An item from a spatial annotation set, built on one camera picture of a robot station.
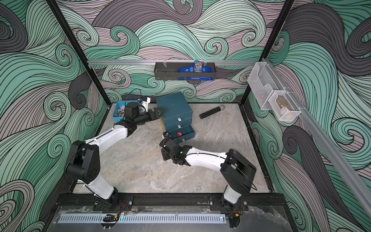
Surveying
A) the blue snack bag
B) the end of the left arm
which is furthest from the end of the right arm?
the blue snack bag

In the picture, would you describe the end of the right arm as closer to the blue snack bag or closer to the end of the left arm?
the end of the left arm

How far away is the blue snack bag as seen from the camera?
915 mm
